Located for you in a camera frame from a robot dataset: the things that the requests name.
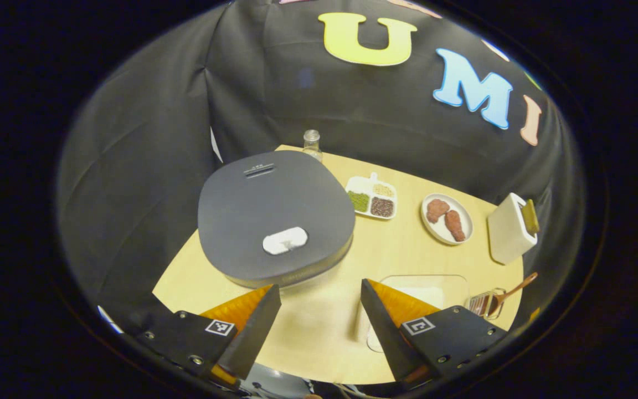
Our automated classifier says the grey silver rice cooker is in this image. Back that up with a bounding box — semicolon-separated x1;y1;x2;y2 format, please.
197;150;356;289

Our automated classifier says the small clear glass bottle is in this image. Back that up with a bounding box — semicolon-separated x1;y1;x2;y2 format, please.
302;129;323;162

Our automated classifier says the white toaster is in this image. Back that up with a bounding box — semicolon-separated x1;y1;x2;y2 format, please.
487;192;540;265

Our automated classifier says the brown toast slice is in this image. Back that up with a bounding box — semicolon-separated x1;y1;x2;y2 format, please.
520;199;541;235

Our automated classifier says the divided white bean dish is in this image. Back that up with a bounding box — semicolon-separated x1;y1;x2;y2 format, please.
345;172;398;221

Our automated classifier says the round white plate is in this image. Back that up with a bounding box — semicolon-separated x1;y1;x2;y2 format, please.
420;193;474;246

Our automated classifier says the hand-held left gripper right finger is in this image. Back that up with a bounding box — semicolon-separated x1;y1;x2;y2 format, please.
360;278;509;386

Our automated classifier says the black backdrop cloth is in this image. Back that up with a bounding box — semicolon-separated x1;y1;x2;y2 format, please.
58;0;580;333

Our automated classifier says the clear plastic rice container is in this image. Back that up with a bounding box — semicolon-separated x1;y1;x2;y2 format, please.
366;274;470;354

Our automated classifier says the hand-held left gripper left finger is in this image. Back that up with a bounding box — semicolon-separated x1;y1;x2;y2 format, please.
136;284;282;386

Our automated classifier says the red-brown meat piece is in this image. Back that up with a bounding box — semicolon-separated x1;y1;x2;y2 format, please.
444;209;466;243
426;199;451;224

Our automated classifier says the metal wire chopstick holder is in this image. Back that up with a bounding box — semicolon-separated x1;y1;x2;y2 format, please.
466;288;507;321

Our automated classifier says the brown wooden spoon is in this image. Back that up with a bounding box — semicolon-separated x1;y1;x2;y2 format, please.
485;272;539;316

